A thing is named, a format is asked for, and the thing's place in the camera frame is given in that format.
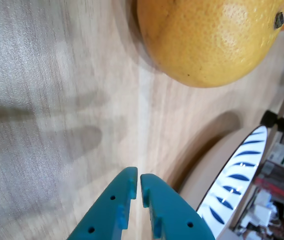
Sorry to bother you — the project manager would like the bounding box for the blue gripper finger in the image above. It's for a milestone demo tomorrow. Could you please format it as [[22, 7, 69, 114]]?
[[140, 173, 216, 240], [66, 166, 139, 240]]

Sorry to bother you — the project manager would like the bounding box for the yellowish orange with stem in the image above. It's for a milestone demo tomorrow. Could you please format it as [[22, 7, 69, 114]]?
[[136, 0, 284, 88]]

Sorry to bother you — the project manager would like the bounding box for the white plate with blue strokes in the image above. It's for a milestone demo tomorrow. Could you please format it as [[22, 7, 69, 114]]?
[[179, 124, 269, 240]]

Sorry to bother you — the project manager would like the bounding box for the white power adapter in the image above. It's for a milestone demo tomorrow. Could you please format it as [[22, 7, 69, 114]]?
[[241, 189, 282, 236]]

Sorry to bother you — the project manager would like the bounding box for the red box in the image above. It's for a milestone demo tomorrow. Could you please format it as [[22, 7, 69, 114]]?
[[254, 174, 284, 200]]

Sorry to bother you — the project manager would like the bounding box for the dark grey box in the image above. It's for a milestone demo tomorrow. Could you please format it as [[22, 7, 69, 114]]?
[[261, 161, 284, 186]]

